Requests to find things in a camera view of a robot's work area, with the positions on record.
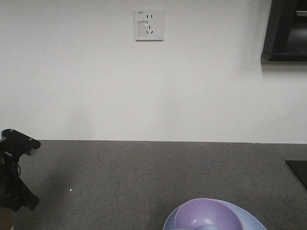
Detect black induction cooktop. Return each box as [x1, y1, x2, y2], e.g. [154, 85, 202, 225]
[285, 160, 307, 190]

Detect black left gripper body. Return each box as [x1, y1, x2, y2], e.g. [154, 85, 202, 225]
[0, 128, 41, 212]

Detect black range hood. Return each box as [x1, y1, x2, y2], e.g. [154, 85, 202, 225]
[261, 0, 307, 62]

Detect purple plastic bowl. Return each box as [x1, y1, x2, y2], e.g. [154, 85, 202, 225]
[175, 198, 243, 230]

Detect light blue plastic plate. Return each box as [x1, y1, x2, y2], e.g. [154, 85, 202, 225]
[163, 199, 266, 230]

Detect white wall socket right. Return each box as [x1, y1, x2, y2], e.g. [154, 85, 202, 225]
[133, 8, 165, 41]

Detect light blue plastic spoon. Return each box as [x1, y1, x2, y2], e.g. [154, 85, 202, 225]
[194, 225, 219, 230]

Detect brown paper cup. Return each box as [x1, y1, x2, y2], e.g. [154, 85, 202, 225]
[0, 207, 14, 230]

